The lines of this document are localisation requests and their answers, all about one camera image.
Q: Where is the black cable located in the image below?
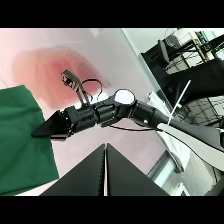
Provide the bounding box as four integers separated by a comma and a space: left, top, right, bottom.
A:
81, 78, 105, 102

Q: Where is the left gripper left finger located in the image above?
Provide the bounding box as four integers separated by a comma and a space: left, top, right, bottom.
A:
39, 143, 106, 197

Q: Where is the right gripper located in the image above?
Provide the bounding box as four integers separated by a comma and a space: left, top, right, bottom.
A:
31, 103, 99, 141

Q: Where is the green T-shirt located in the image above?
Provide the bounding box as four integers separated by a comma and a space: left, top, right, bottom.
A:
0, 84, 61, 196

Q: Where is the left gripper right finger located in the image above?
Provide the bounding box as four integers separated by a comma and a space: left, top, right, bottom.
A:
105, 143, 170, 197

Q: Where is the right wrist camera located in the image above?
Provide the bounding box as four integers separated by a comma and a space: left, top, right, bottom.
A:
60, 68, 92, 106

